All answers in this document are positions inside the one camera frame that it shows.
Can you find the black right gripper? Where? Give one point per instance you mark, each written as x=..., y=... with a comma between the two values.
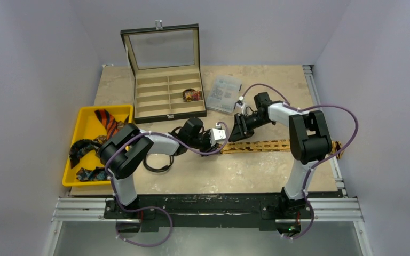
x=240, y=125

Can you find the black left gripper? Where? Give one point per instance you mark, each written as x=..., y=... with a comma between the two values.
x=208, y=148

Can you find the cream insect print tie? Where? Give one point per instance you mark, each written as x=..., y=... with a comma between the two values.
x=282, y=145

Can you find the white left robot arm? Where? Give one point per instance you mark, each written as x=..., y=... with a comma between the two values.
x=128, y=148

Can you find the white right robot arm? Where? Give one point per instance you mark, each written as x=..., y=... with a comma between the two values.
x=309, y=138

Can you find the rolled colourful tie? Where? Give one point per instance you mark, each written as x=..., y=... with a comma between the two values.
x=190, y=95

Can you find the clear plastic organiser box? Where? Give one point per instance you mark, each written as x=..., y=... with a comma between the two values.
x=224, y=94

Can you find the black compartment tie box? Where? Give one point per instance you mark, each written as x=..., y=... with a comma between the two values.
x=165, y=61

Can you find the orange navy striped tie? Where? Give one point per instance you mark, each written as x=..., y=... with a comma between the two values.
x=108, y=121

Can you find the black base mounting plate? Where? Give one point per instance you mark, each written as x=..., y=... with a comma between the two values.
x=264, y=211

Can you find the yellow plastic bin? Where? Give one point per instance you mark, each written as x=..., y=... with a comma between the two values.
x=89, y=127

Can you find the dark patterned tie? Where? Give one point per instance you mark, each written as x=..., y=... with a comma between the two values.
x=78, y=150

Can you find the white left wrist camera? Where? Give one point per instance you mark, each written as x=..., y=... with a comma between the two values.
x=218, y=134

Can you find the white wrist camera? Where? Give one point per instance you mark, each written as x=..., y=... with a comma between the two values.
x=218, y=134
x=241, y=104

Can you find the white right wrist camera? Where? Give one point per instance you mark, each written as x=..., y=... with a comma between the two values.
x=241, y=104

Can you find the aluminium frame rail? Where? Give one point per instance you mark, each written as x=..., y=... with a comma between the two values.
x=326, y=207

